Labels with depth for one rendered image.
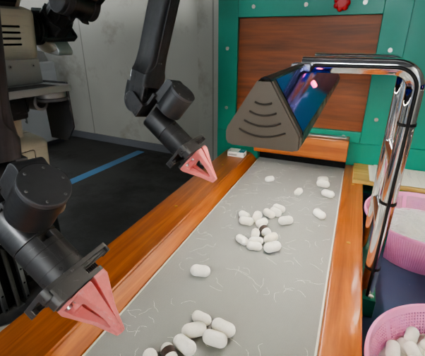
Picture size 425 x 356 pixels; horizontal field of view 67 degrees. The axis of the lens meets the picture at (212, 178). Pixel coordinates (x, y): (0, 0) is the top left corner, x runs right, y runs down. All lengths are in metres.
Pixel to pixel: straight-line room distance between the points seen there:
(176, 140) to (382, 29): 0.68
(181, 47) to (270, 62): 2.21
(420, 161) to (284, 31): 0.58
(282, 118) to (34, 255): 0.32
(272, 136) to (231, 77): 0.85
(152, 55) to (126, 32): 2.95
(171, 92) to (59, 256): 0.40
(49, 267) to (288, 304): 0.37
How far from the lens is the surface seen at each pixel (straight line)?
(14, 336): 0.57
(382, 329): 0.58
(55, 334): 0.55
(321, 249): 0.73
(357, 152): 1.15
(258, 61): 1.16
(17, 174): 0.40
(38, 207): 0.38
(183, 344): 0.50
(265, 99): 0.33
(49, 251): 0.44
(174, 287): 0.61
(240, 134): 0.35
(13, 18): 0.98
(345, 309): 0.57
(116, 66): 3.83
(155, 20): 0.75
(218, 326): 0.52
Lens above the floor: 1.15
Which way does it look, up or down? 23 degrees down
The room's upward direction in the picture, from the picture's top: straight up
